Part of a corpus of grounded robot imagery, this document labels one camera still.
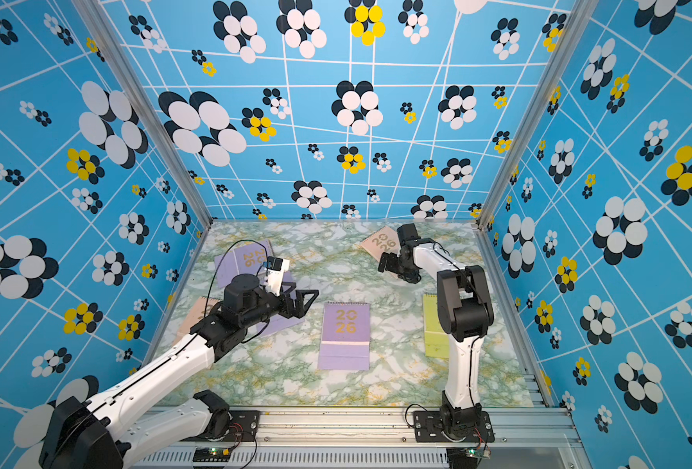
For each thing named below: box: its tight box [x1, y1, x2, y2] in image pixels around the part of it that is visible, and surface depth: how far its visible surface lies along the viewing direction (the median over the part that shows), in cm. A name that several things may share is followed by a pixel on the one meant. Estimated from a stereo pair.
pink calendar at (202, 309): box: [173, 297, 222, 345], surface depth 94 cm
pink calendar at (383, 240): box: [359, 225, 401, 262], surface depth 114 cm
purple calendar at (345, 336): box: [318, 301, 371, 371], surface depth 91 cm
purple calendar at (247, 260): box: [214, 240, 275, 289], surface depth 110 cm
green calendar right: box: [422, 293, 450, 359], surface depth 91 cm
